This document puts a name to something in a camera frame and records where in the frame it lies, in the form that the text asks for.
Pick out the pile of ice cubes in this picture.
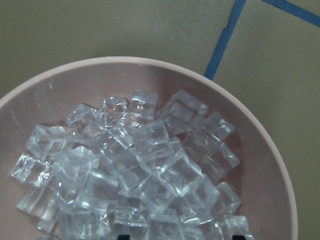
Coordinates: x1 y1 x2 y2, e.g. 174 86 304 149
11 90 254 240

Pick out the pink bowl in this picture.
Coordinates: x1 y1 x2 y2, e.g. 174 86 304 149
0 56 298 240

